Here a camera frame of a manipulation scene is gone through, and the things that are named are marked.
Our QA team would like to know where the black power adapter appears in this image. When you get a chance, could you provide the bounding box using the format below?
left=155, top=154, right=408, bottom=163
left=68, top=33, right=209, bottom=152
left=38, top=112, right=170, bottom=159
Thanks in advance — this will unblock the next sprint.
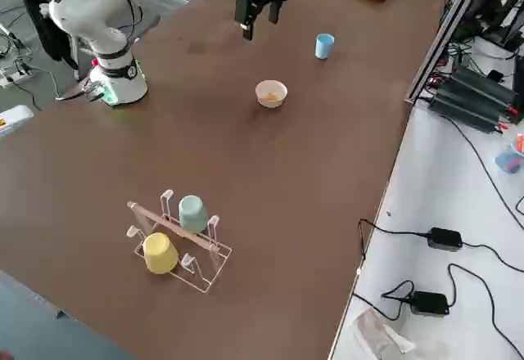
left=427, top=227, right=463, bottom=253
left=409, top=290, right=450, bottom=317

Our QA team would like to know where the grey office chair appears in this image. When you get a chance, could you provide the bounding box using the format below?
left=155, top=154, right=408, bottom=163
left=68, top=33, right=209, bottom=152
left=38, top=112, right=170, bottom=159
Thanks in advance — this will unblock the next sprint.
left=69, top=12, right=161, bottom=83

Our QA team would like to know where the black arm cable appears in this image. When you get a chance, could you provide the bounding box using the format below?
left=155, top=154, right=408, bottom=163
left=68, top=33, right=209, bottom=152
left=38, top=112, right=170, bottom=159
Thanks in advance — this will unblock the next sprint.
left=108, top=0, right=144, bottom=46

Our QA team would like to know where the white power strip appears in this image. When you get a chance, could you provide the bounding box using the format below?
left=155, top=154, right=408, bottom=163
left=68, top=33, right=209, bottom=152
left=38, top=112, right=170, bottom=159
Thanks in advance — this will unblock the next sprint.
left=0, top=69, right=34, bottom=88

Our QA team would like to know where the aluminium frame post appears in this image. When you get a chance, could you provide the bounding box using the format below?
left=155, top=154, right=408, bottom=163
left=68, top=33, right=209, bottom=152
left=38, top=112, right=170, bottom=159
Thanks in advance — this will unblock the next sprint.
left=404, top=0, right=492, bottom=106

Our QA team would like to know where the green cup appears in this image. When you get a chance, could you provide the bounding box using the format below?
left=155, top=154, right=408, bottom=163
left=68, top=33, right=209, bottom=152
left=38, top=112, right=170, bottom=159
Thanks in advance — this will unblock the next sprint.
left=178, top=195, right=210, bottom=233

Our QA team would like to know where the clear plastic bag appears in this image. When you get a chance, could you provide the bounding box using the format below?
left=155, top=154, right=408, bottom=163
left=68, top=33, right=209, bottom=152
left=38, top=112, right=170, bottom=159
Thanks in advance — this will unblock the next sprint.
left=351, top=308, right=417, bottom=355

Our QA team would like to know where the yellow cup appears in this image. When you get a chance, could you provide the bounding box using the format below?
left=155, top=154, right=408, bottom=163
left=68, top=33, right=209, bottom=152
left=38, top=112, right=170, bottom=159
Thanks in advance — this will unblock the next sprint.
left=142, top=232, right=180, bottom=275

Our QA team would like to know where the black power supply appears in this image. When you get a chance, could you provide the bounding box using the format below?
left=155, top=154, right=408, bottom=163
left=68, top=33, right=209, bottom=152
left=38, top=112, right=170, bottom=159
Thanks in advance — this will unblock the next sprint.
left=448, top=65, right=524, bottom=126
left=427, top=89, right=507, bottom=134

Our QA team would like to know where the white wire cup rack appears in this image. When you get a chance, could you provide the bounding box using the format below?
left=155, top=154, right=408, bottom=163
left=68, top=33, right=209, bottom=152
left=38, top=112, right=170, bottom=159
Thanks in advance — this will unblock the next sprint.
left=125, top=189, right=233, bottom=295

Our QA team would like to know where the white box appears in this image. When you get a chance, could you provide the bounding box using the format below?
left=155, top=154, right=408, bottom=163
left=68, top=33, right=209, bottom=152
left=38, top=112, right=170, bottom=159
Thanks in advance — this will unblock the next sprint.
left=0, top=105, right=34, bottom=138

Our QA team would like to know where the black jacket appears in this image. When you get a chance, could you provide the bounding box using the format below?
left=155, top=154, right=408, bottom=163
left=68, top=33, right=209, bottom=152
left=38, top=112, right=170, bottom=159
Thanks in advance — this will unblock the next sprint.
left=10, top=0, right=79, bottom=70

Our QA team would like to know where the base cable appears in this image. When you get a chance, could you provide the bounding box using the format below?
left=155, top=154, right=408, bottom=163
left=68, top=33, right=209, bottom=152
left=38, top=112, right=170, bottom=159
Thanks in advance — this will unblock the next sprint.
left=55, top=83, right=99, bottom=102

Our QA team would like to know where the blue cup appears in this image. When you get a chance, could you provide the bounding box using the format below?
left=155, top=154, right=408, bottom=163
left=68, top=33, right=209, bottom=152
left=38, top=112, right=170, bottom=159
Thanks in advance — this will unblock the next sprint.
left=314, top=34, right=336, bottom=61

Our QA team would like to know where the cream bowl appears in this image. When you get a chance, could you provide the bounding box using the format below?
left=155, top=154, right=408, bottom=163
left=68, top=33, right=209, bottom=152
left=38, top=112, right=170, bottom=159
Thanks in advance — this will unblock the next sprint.
left=255, top=79, right=288, bottom=109

